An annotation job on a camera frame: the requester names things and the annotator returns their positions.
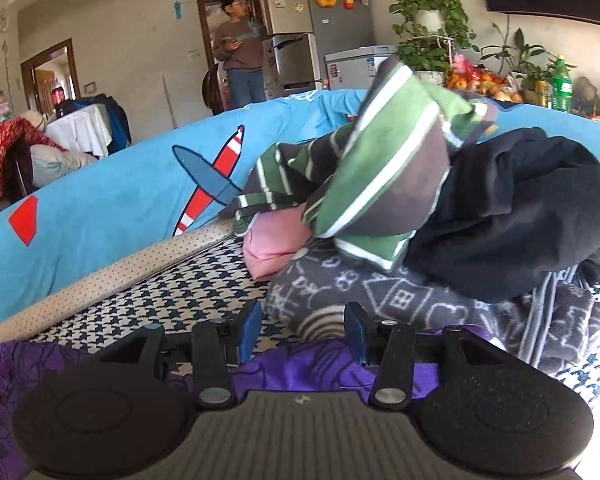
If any dark round-back chair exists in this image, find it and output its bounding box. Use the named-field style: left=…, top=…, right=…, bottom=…
left=202, top=62, right=226, bottom=116

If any fruit basket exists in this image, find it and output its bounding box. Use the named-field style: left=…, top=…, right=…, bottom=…
left=442, top=62, right=523, bottom=103

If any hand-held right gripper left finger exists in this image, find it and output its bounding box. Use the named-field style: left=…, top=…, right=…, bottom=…
left=97, top=301, right=264, bottom=408

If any ivy potted plant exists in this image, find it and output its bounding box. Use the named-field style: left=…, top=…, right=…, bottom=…
left=389, top=0, right=481, bottom=86

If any leafy potted plant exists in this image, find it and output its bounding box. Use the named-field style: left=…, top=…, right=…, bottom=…
left=480, top=22, right=578, bottom=106

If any pink garment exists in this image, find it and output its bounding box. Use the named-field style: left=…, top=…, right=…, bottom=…
left=242, top=205, right=316, bottom=282

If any silver refrigerator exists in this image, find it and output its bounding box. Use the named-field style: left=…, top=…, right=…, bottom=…
left=254, top=0, right=376, bottom=96

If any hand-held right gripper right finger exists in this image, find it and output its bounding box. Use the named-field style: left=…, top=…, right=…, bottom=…
left=344, top=302, right=506, bottom=408

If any black garment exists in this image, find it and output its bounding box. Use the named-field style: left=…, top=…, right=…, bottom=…
left=405, top=127, right=600, bottom=303

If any red floral garment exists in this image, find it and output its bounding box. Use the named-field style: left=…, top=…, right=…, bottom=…
left=0, top=117, right=68, bottom=206

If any blue jacket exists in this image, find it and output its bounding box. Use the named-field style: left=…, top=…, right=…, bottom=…
left=72, top=94, right=132, bottom=153

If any green plastic bottle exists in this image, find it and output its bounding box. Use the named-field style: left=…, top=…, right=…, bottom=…
left=551, top=55, right=574, bottom=113

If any wooden door frame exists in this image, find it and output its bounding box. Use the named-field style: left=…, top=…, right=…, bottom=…
left=20, top=37, right=76, bottom=106
left=196, top=0, right=263, bottom=113

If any white tablecloth table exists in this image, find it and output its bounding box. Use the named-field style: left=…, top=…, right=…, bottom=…
left=45, top=105, right=113, bottom=158

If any green striped garment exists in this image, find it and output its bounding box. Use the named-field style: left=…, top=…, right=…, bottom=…
left=220, top=56, right=501, bottom=271

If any grey pillow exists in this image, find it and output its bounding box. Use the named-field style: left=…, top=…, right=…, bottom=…
left=30, top=142, right=98, bottom=188

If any grey doodle print blanket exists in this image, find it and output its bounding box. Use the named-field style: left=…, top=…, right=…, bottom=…
left=266, top=240, right=600, bottom=376

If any purple floral garment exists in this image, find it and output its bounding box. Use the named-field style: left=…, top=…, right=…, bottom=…
left=0, top=325, right=506, bottom=480

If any white chest freezer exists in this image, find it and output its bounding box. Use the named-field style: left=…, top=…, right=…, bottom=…
left=324, top=45, right=398, bottom=92

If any houndstooth sofa seat mat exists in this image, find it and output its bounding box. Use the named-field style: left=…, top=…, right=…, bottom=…
left=27, top=235, right=600, bottom=480

